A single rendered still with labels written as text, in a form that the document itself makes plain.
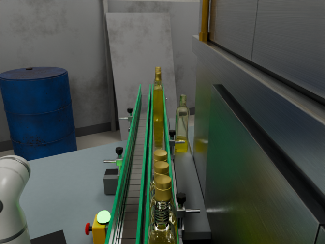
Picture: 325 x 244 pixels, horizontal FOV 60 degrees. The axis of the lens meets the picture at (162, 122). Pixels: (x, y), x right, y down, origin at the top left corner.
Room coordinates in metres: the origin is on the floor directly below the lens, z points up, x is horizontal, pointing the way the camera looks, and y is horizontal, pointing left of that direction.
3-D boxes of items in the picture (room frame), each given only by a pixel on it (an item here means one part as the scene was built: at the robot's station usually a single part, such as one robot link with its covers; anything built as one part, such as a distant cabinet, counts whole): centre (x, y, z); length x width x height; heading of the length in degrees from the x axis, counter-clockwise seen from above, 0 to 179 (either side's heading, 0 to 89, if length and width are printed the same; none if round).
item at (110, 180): (1.04, 0.21, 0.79); 0.08 x 0.08 x 0.08; 1
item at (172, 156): (1.10, -0.06, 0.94); 0.07 x 0.04 x 0.13; 91
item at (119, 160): (0.93, 0.18, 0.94); 0.07 x 0.04 x 0.13; 91
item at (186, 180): (1.12, -0.09, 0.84); 0.95 x 0.09 x 0.11; 1
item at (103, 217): (0.76, 0.20, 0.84); 0.04 x 0.04 x 0.03
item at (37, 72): (2.70, 1.24, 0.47); 0.65 x 0.63 x 0.95; 30
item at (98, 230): (0.76, 0.20, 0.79); 0.07 x 0.07 x 0.07; 1
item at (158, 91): (1.57, 0.02, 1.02); 0.06 x 0.06 x 0.28; 1
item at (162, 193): (0.49, 0.00, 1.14); 0.04 x 0.04 x 0.04
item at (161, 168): (0.55, 0.00, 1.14); 0.04 x 0.04 x 0.04
